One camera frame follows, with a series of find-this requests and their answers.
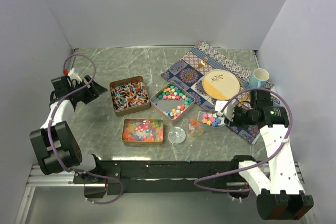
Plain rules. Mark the light blue mug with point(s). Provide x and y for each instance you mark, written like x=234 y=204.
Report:
x=258 y=78

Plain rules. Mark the pink tin with star candies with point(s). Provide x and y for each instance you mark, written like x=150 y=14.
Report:
x=172 y=101

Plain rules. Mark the clear plastic candy jar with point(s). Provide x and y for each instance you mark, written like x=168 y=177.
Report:
x=195 y=128

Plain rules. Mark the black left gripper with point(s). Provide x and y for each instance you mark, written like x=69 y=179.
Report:
x=93 y=92

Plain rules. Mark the cream yellow plate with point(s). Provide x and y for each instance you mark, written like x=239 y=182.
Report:
x=220 y=84

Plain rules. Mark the patterned placemat cloth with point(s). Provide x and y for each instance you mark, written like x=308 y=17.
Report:
x=216 y=60

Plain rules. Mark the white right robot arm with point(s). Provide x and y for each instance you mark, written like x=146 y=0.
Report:
x=280 y=196

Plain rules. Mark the gold tin with gummy stars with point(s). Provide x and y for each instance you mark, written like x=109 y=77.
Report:
x=142 y=132

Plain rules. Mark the gold fork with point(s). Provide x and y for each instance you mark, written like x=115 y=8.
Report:
x=200 y=65

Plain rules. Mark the metal candy scoop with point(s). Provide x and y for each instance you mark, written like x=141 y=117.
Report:
x=210 y=119

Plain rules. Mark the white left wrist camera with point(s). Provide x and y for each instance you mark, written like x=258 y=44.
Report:
x=72 y=75

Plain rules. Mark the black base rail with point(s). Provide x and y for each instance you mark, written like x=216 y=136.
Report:
x=161 y=176

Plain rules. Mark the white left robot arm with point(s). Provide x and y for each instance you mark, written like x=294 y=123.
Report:
x=54 y=144

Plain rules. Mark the gold knife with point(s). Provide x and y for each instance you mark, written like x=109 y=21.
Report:
x=244 y=97

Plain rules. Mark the gold tin with lollipops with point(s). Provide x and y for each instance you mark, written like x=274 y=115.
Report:
x=129 y=95

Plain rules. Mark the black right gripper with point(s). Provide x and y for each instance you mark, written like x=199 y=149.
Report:
x=234 y=120

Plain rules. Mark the clear jar lid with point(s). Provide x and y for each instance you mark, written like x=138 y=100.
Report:
x=176 y=135

